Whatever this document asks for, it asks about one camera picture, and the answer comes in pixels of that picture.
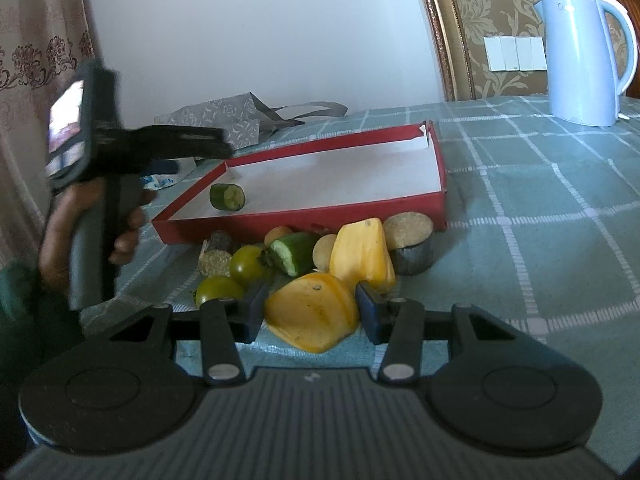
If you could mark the cut green cucumber chunk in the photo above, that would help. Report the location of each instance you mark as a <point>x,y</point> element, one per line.
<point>227,197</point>

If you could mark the short dark sugarcane piece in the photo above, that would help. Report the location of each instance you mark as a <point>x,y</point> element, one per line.
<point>409,241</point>

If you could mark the green tomato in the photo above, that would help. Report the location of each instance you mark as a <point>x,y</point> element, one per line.
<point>249,265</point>
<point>217,287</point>

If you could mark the brown longan fruit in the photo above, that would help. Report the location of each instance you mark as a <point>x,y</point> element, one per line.
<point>276,233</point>
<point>321,255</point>

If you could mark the red shallow cardboard box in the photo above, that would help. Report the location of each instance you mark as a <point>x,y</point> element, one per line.
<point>318,186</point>

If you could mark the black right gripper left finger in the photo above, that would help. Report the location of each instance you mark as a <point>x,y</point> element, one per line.
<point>143,378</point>

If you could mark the grey patterned gift bag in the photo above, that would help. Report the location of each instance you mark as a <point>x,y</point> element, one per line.
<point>247,120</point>

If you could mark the person's left hand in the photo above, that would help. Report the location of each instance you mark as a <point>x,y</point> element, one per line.
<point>54,255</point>

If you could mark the large yellow jackfruit piece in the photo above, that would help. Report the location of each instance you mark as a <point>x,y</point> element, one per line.
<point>313,313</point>

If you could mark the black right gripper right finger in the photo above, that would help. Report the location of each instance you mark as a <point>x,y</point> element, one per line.
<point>484,381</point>

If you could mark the cat print tissue pack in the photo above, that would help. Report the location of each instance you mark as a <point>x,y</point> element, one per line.
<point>157,182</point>

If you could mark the light blue electric kettle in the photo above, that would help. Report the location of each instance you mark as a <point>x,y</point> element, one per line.
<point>584,85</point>

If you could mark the white wall switch panel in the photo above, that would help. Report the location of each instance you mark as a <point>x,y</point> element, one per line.
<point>515,54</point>

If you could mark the small yellow jackfruit piece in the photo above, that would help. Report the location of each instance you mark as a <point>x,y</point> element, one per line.
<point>360,254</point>

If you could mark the green checkered tablecloth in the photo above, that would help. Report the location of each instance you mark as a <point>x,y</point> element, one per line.
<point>543,232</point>

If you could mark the floral beige curtain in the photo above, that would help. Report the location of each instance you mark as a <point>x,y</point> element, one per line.
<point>42,43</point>

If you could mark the gold framed wallpaper panel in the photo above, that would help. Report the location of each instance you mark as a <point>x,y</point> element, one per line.
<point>460,27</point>

